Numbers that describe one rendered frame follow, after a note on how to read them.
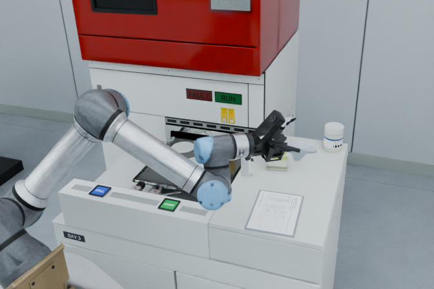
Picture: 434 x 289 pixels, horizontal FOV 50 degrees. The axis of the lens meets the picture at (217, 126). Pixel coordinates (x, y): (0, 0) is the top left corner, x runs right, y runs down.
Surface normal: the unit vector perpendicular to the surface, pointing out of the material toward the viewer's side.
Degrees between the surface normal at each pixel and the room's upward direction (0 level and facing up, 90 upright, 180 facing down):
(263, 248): 90
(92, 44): 90
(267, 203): 0
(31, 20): 90
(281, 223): 0
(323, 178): 0
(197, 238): 90
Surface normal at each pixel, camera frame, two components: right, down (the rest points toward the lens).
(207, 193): -0.09, 0.09
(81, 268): -0.04, -0.89
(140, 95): -0.35, 0.43
